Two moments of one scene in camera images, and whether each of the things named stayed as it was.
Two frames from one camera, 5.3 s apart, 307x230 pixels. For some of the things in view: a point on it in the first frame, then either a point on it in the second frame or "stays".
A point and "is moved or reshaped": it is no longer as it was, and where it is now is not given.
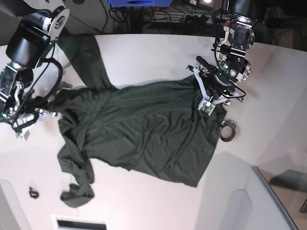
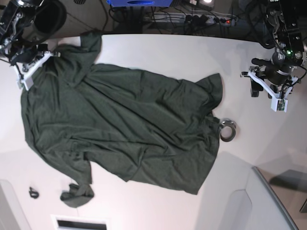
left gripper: [18, 117] → [27, 55]
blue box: [140, 3] stays
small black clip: [33, 193] stays
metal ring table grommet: [228, 123] stays
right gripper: [218, 85] → [277, 74]
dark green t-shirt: [157, 127] is moved or reshaped
